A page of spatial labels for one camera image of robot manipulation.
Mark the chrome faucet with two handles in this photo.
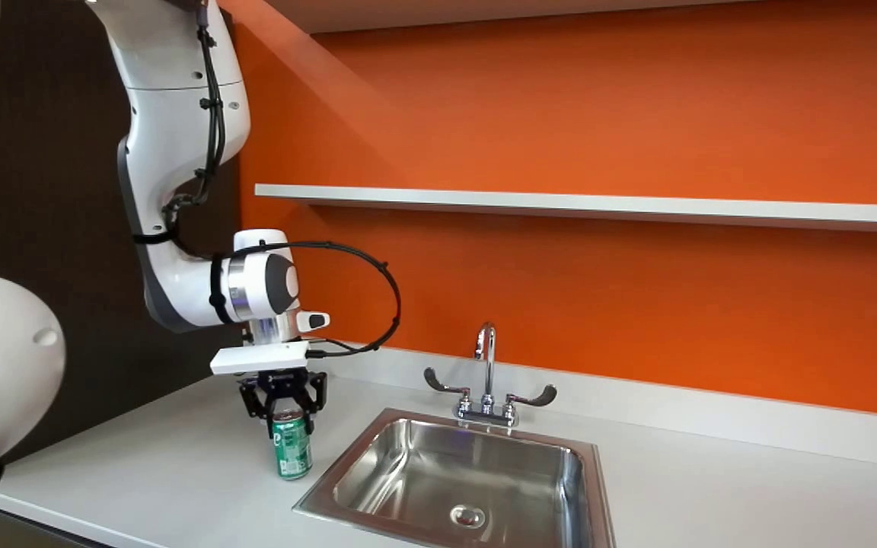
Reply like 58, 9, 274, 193
420, 320, 561, 437

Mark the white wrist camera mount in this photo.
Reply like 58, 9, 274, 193
207, 339, 314, 381

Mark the round sink drain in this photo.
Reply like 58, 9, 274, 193
445, 503, 491, 534

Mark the green soda can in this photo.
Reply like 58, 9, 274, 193
269, 405, 318, 483

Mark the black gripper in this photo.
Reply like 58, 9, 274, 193
238, 366, 329, 422

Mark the stainless steel sink basin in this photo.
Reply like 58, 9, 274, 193
292, 405, 620, 548

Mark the white wall shelf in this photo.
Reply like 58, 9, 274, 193
253, 180, 877, 237

